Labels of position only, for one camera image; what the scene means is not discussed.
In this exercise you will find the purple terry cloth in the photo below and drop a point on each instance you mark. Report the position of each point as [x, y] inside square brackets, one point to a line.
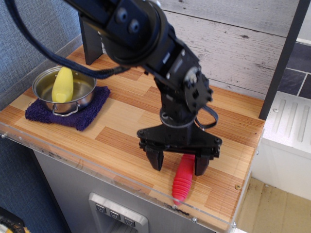
[80, 120]

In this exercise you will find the red handled metal fork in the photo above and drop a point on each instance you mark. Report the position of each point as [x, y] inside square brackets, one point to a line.
[183, 178]

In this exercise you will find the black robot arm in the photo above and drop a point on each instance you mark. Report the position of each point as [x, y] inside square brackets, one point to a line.
[136, 33]

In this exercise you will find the white ridged cabinet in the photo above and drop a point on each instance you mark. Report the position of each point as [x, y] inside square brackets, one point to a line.
[283, 157]

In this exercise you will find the yellow toy corn cob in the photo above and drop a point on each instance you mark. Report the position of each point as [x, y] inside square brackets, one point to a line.
[62, 90]

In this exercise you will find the silver dispenser button panel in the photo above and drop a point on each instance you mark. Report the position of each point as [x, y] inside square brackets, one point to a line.
[111, 217]

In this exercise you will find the clear acrylic table edge guard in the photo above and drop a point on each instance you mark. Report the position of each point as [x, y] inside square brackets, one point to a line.
[214, 199]

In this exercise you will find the yellow black object bottom left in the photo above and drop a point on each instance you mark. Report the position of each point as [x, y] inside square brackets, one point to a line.
[10, 223]

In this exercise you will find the small steel pot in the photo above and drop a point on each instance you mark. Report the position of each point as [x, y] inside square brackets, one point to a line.
[83, 92]

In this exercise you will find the left black upright post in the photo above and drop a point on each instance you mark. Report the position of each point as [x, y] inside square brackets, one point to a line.
[92, 43]

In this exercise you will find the grey toy fridge front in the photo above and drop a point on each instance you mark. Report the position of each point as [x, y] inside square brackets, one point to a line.
[71, 187]

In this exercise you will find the black upright post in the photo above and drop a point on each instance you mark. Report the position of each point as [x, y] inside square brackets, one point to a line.
[288, 47]
[92, 43]

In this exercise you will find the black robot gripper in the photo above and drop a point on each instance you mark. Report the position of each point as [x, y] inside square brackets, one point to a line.
[188, 140]

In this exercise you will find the right black upright post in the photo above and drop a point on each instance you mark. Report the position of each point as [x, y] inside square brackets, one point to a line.
[288, 47]

